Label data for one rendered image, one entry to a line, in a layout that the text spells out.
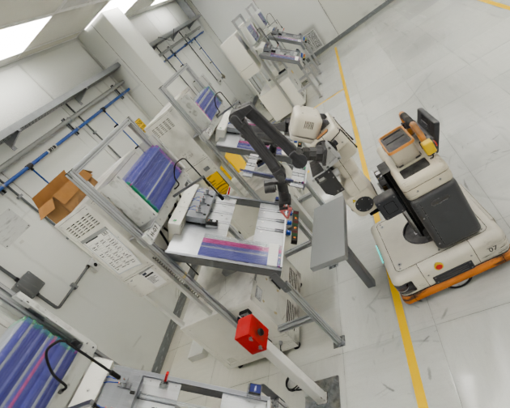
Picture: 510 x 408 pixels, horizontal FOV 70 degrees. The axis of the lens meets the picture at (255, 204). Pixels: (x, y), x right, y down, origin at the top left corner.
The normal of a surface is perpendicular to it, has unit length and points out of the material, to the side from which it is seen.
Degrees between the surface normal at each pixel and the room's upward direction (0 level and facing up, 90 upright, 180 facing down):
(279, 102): 90
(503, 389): 0
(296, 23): 90
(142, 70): 90
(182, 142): 90
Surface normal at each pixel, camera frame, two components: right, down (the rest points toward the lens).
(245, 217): -0.12, 0.57
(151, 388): 0.15, -0.80
